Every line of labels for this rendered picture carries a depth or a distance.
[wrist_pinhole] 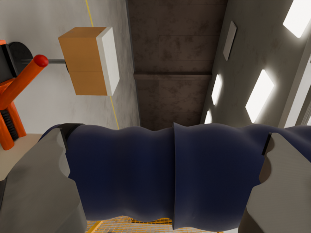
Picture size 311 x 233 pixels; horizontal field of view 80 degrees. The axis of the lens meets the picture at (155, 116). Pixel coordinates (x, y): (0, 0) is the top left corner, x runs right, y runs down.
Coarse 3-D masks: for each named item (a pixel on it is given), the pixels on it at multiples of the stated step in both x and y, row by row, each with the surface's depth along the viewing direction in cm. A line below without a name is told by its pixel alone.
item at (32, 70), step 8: (40, 56) 33; (32, 64) 33; (40, 64) 33; (24, 72) 34; (32, 72) 34; (16, 80) 35; (24, 80) 34; (8, 88) 36; (16, 88) 35; (24, 88) 36; (0, 96) 36; (8, 96) 36; (16, 96) 37; (0, 104) 37; (8, 104) 38
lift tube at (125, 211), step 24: (72, 144) 38; (96, 144) 38; (120, 144) 38; (144, 144) 38; (168, 144) 38; (72, 168) 36; (96, 168) 36; (120, 168) 36; (144, 168) 35; (168, 168) 35; (96, 192) 35; (120, 192) 35; (144, 192) 35; (168, 192) 35; (96, 216) 38; (144, 216) 36; (168, 216) 39; (192, 216) 35
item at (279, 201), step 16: (272, 144) 10; (288, 144) 10; (272, 160) 9; (288, 160) 9; (304, 160) 9; (272, 176) 8; (288, 176) 8; (304, 176) 8; (256, 192) 7; (272, 192) 7; (288, 192) 7; (304, 192) 7; (256, 208) 7; (272, 208) 7; (288, 208) 7; (304, 208) 7; (240, 224) 7; (256, 224) 6; (272, 224) 6; (288, 224) 6; (304, 224) 6
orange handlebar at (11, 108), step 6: (12, 102) 40; (6, 108) 40; (12, 108) 40; (0, 114) 38; (12, 114) 41; (18, 114) 42; (0, 120) 37; (12, 120) 41; (18, 120) 42; (0, 126) 38; (6, 126) 39; (18, 126) 42; (0, 132) 38; (6, 132) 39; (18, 132) 43; (24, 132) 44; (0, 138) 39; (6, 138) 39; (6, 144) 39; (12, 144) 40
